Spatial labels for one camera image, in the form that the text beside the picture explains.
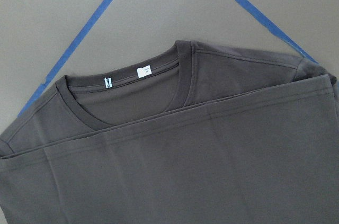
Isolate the dark brown t-shirt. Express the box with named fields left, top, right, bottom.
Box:
left=1, top=41, right=338, bottom=223

